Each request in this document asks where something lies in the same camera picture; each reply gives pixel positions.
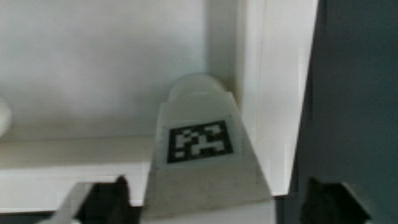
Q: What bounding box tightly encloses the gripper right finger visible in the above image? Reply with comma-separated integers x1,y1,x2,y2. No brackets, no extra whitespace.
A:
300,178,372,224

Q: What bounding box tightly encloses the white square table top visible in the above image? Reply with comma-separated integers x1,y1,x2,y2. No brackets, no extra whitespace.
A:
0,0,320,213

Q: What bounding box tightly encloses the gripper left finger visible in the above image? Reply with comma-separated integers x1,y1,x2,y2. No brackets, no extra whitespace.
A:
75,176,142,224

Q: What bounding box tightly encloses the white table leg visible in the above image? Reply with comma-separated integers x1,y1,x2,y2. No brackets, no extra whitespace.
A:
141,74,277,224

